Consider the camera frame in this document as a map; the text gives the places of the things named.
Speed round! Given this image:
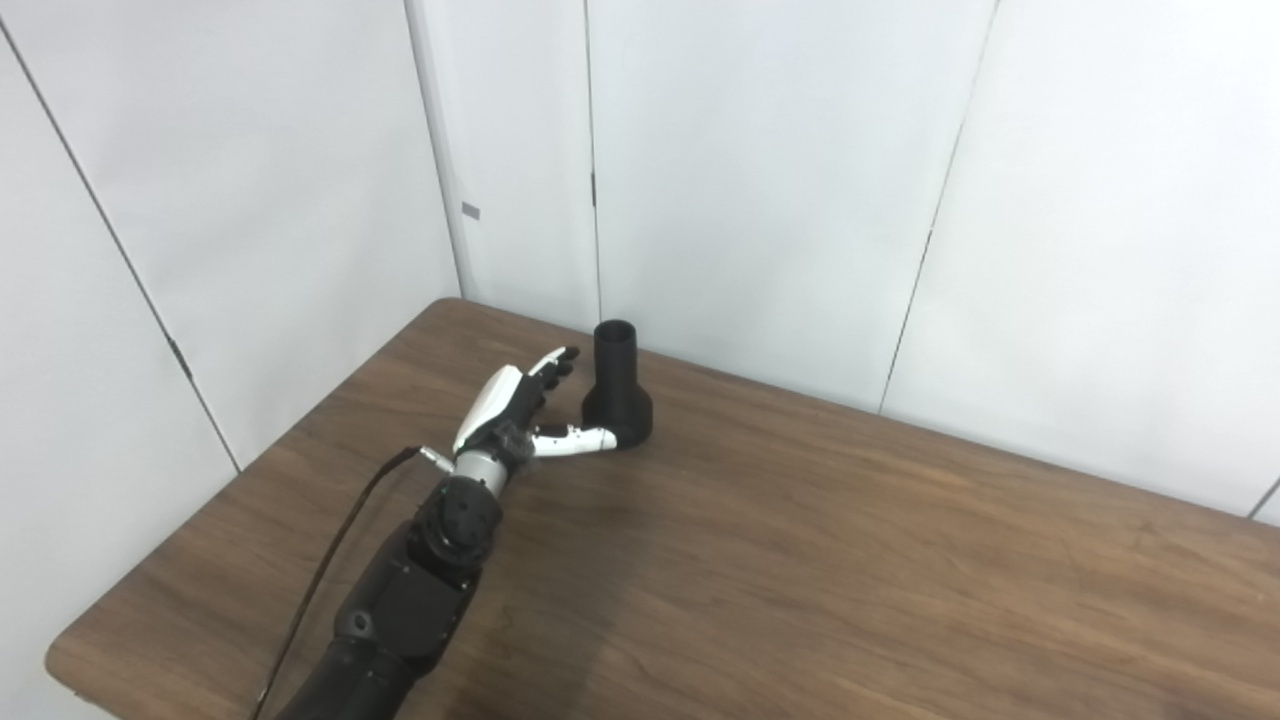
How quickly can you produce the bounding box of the black funnel-shaped nozzle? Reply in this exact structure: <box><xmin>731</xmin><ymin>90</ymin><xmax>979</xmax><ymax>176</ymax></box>
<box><xmin>582</xmin><ymin>319</ymin><xmax>654</xmax><ymax>449</ymax></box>

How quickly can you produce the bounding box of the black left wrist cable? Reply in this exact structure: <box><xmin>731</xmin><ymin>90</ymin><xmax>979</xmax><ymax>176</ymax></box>
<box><xmin>250</xmin><ymin>446</ymin><xmax>456</xmax><ymax>720</ymax></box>

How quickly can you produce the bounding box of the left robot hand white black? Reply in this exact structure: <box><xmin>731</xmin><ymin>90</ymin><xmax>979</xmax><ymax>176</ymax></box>
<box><xmin>452</xmin><ymin>346</ymin><xmax>619</xmax><ymax>471</ymax></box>

